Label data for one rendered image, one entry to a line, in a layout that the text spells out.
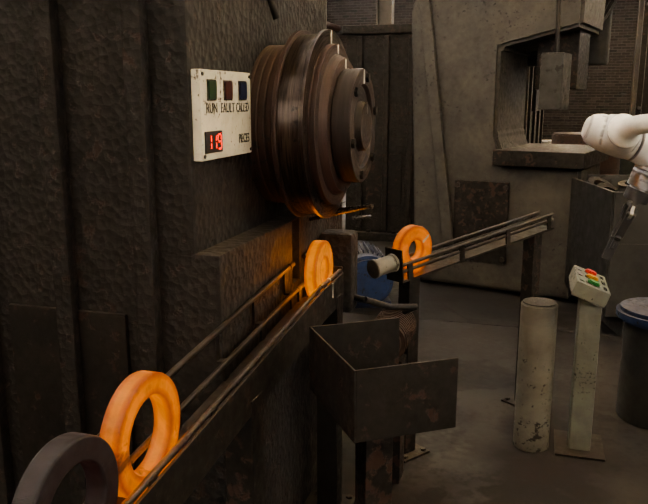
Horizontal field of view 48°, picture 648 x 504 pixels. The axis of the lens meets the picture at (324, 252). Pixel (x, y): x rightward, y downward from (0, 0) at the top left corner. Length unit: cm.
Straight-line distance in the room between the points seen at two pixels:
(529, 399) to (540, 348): 18
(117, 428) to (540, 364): 172
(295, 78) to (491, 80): 287
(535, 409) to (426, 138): 242
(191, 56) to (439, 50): 321
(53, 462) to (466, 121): 383
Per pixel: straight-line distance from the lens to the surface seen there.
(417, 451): 256
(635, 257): 385
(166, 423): 120
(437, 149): 455
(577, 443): 268
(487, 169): 448
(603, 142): 230
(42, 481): 94
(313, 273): 184
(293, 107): 166
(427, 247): 237
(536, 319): 247
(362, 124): 179
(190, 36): 148
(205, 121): 148
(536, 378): 254
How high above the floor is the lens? 118
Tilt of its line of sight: 12 degrees down
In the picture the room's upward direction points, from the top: straight up
